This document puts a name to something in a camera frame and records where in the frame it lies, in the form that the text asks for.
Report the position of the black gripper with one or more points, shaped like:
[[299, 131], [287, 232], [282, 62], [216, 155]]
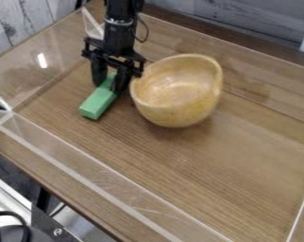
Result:
[[114, 52]]

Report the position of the green rectangular block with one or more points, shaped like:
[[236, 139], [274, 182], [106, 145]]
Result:
[[95, 106]]

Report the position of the brown wooden bowl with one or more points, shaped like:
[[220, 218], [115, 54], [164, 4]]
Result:
[[179, 91]]

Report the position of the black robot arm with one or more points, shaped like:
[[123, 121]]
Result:
[[123, 11]]

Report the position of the black table leg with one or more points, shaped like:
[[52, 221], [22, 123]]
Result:
[[43, 200]]

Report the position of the clear acrylic corner bracket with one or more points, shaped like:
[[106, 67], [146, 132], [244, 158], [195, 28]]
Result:
[[94, 29]]

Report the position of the clear acrylic barrier wall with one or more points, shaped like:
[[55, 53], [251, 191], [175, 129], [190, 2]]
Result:
[[220, 182]]

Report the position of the black metal base plate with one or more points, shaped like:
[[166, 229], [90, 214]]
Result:
[[47, 230]]

